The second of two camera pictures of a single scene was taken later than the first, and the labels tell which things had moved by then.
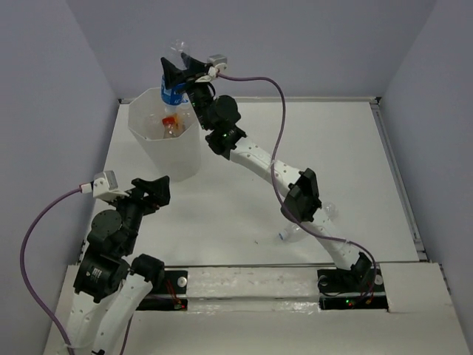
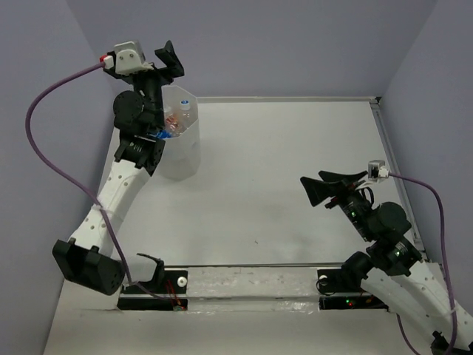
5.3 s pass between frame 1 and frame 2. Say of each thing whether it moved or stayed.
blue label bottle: moved
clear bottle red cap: stayed
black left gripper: moved
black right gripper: moved
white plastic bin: stayed
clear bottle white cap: moved
